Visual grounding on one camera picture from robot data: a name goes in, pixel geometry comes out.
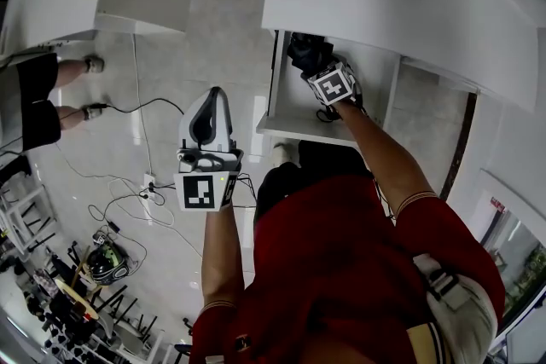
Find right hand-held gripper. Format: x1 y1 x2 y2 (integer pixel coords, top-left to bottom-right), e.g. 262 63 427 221
299 59 366 107

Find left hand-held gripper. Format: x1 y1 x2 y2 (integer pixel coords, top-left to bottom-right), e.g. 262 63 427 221
172 86 246 212

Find black garment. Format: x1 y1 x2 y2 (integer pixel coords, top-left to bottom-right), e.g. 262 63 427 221
286 32 342 76

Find person's right forearm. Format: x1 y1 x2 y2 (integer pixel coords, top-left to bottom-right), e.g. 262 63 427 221
334 100 441 217

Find white shoulder bag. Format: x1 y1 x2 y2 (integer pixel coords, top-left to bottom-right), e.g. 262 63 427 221
407 253 501 364

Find person's left forearm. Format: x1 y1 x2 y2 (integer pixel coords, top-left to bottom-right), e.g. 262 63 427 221
200 202 246 310

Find person's white shoe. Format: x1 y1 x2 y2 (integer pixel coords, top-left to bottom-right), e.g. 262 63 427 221
271 142 297 165

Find white power strip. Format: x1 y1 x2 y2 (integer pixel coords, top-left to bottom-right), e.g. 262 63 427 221
142 171 158 202

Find person's black trousers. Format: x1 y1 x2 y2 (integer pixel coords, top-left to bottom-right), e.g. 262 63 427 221
254 139 377 223

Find dark patterned helmet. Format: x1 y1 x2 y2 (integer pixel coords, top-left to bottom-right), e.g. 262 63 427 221
86 244 131 287

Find person's red shirt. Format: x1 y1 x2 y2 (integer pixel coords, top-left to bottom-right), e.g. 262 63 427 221
189 174 507 364

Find round yellow table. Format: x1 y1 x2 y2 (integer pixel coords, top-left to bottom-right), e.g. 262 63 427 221
54 277 101 322

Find dark framed window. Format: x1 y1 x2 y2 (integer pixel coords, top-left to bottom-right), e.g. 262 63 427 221
479 206 546 332

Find black cord loop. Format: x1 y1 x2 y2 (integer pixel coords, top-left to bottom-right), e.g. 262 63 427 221
315 104 343 124

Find black floor cable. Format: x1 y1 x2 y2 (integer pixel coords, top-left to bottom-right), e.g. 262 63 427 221
96 97 185 117

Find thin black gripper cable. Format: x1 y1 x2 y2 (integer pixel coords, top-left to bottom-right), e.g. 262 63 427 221
232 171 258 209

